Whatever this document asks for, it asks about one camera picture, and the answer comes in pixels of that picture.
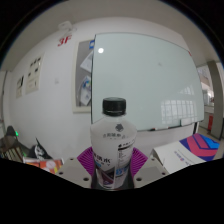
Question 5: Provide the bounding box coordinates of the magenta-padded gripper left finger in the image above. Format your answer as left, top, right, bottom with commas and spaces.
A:
55, 146, 97, 189

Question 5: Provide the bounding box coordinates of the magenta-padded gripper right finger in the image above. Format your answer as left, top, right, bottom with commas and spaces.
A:
129, 147, 170, 188

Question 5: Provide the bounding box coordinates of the clear black-capped drink bottle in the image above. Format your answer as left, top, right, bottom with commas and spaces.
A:
89, 97, 138, 190

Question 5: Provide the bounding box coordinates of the white blue pink cardboard box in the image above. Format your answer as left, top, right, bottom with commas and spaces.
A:
149, 133, 221, 174

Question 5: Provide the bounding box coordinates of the brown wooden chair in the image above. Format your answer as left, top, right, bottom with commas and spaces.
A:
0, 125, 29, 163

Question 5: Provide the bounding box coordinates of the sheet with colourful circle print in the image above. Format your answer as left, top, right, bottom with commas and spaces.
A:
78, 75, 92, 107

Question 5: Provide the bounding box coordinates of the grey framed notice board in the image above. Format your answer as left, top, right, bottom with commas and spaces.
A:
71, 39, 96, 114

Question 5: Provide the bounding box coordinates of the whiteboard on stand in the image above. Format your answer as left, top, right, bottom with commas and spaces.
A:
90, 32, 205, 132

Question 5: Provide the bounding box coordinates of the white paper sheet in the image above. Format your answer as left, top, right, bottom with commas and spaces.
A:
79, 50, 94, 73

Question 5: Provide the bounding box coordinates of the red floor number sign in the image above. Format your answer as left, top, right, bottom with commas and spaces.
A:
57, 35, 73, 47

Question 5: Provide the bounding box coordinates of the white ceiling-edge fixture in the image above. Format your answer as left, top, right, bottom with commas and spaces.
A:
58, 20, 78, 33

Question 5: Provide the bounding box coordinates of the small white wall chart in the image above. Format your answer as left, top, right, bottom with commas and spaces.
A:
15, 74, 25, 99

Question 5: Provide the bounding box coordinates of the large white wall chart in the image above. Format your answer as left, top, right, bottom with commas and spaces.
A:
25, 54, 45, 95

